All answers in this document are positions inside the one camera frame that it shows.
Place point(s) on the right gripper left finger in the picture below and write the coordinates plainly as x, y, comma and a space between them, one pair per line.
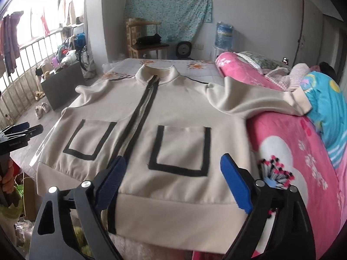
54, 237

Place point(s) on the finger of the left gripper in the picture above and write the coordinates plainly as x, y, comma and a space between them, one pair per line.
16, 128
31, 131

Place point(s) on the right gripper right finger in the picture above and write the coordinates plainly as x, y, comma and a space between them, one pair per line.
277, 225

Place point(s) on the beige zip jacket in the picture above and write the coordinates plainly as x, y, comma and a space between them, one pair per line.
157, 205

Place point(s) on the black clothes on chair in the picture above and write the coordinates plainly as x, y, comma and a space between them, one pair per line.
149, 40

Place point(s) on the left hand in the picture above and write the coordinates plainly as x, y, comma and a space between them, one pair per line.
7, 181

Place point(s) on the white shoe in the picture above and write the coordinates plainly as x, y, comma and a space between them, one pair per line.
46, 108
39, 112

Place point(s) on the brown paper bag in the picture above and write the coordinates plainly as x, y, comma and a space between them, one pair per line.
29, 205

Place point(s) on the green paper bag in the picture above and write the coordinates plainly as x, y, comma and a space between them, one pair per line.
12, 204

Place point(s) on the dark grey cabinet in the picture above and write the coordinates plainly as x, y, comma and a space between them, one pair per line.
59, 87

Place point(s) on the pink floral blanket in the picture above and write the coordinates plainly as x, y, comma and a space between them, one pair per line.
300, 150

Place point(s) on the person in blue pajamas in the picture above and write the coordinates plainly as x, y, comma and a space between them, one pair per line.
328, 113

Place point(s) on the wooden chair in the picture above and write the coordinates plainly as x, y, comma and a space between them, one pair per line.
136, 28

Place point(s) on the pink checkered cloth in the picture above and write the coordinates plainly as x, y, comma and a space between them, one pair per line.
288, 79

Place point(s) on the black round fan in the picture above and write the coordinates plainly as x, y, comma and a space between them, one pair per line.
183, 50

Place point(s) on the floral pillow with lace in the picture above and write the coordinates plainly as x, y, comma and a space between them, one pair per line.
261, 62

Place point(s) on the plaid bed sheet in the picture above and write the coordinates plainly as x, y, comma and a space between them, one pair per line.
162, 67

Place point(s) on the brown door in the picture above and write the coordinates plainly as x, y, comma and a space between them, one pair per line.
309, 42

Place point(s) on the white water dispenser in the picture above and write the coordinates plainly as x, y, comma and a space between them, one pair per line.
215, 52

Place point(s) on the blue water bottle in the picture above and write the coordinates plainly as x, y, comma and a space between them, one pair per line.
224, 36

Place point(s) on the teal floral wall cloth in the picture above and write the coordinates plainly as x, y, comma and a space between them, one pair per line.
180, 19

